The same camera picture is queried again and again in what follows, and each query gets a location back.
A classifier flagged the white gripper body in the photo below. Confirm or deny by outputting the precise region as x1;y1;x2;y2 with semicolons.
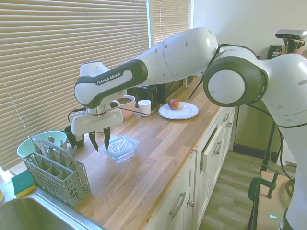
69;107;124;136

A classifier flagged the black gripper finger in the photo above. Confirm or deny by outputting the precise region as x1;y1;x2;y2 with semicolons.
103;126;111;150
88;130;100;152

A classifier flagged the clear lid with teal rim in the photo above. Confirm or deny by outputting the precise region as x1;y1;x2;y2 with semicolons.
99;136;140;159

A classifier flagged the clear glass food container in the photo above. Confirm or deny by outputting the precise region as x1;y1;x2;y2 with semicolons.
100;146;138;165

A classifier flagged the black cup with sticker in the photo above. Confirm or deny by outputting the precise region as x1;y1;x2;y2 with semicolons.
64;125;85;148

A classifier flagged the white bowl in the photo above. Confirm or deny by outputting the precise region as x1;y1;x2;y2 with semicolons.
118;95;137;119

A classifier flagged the white paper cup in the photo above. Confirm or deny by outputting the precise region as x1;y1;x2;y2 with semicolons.
137;99;152;117

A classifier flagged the grey plastic cutlery basket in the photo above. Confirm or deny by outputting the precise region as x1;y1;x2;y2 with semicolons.
23;135;92;208

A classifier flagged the black toaster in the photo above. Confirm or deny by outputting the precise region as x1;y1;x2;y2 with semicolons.
126;84;159;109

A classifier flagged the mint green bowl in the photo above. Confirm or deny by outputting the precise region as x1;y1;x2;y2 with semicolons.
16;130;68;160

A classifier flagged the red apple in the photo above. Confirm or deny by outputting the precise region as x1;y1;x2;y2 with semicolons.
167;98;180;110

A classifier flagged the white dinner plate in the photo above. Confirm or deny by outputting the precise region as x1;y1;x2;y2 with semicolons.
158;101;200;120

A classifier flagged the wide beige window blind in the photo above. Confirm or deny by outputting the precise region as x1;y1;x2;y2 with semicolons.
0;0;149;171

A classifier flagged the yellow and green sponge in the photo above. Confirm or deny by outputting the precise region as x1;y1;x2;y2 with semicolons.
11;169;37;199

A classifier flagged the stainless steel double sink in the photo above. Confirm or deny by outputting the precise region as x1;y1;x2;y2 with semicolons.
0;190;106;230

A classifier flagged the narrow beige window blind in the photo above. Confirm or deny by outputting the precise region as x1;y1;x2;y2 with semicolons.
152;0;194;46

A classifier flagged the stainless steel dishwasher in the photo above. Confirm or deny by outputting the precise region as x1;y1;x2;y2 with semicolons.
233;103;286;154

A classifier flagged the green metal clamp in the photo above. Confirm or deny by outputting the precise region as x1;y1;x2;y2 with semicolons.
248;170;281;202

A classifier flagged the black stand pole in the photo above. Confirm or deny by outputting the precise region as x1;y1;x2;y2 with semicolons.
260;121;284;172

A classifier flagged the wooden board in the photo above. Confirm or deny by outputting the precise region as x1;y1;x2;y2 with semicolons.
251;170;298;230

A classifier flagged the black supplement canister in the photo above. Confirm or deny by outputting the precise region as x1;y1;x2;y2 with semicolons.
268;44;283;60

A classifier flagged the long brushed cabinet handle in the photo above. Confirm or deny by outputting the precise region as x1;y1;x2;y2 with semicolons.
169;191;187;219

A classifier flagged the grey depth camera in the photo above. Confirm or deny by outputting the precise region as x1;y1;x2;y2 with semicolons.
275;29;307;55

